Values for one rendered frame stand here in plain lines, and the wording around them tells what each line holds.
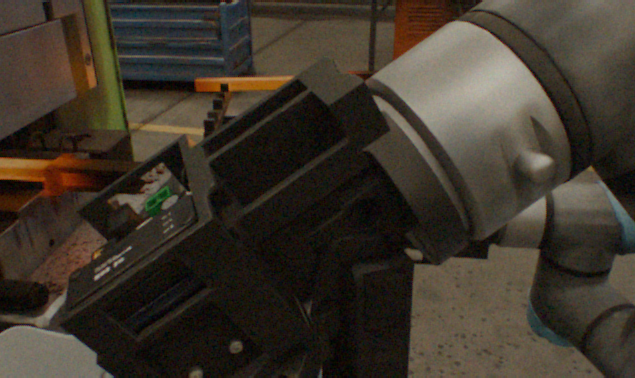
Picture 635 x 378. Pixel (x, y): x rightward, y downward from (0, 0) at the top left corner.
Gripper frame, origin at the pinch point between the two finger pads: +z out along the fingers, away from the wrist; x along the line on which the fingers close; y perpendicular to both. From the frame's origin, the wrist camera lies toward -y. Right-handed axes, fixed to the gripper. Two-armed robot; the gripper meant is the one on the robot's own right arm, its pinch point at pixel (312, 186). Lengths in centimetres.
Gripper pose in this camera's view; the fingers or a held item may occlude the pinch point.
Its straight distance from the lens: 58.5
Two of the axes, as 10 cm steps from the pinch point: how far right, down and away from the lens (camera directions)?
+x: 1.1, -4.5, 8.8
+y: 0.0, 8.9, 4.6
